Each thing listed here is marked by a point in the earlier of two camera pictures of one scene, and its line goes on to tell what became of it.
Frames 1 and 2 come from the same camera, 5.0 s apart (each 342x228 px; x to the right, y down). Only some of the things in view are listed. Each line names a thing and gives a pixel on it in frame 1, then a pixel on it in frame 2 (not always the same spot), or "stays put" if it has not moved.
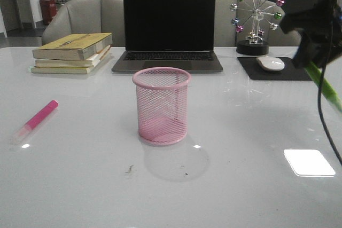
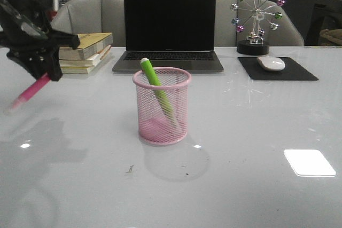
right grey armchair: x=253 y=19 stays put
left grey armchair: x=88 y=15 stays put
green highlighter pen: x=315 y=72 -> x=148 y=67
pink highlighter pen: x=35 y=122 -> x=32 y=91
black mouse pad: x=291 y=71 stays put
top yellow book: x=71 y=46 stays put
